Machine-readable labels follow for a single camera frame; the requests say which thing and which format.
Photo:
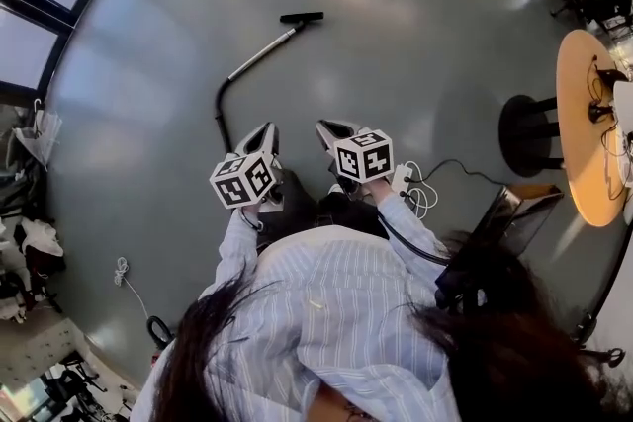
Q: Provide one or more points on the clear folded umbrella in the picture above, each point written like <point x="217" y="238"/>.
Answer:
<point x="42" y="133"/>

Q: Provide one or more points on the white paper sheet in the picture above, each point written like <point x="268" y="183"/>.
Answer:
<point x="624" y="106"/>

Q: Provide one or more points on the silver vacuum tube with hose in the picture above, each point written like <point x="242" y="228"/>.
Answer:
<point x="262" y="52"/>

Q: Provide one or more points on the white power strip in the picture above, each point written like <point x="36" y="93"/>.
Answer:
<point x="401" y="178"/>

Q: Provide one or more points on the person's left forearm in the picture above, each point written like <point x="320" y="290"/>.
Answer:
<point x="237" y="247"/>

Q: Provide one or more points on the dark open box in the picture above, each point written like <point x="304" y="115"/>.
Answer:
<point x="519" y="222"/>

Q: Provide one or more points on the person's right forearm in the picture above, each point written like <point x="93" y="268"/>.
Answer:
<point x="405" y="222"/>

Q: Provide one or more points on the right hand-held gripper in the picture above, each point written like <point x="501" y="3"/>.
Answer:
<point x="363" y="155"/>

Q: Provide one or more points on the black vacuum floor nozzle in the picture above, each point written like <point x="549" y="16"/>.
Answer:
<point x="301" y="18"/>

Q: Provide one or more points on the round wooden table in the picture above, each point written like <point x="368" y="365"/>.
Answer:
<point x="576" y="113"/>

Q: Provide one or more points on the handheld tool with blue body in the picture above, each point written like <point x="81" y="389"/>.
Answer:
<point x="160" y="336"/>

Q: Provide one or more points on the white crumpled cloth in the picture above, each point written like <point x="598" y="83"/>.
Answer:
<point x="42" y="234"/>

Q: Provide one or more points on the black window frame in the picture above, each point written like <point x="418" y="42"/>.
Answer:
<point x="64" y="15"/>

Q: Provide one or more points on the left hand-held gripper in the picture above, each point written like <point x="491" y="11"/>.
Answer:
<point x="242" y="180"/>

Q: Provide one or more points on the person's right shoe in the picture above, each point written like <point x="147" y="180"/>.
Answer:
<point x="336" y="188"/>

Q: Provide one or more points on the person's black trousers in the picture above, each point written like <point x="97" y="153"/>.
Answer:
<point x="297" y="202"/>

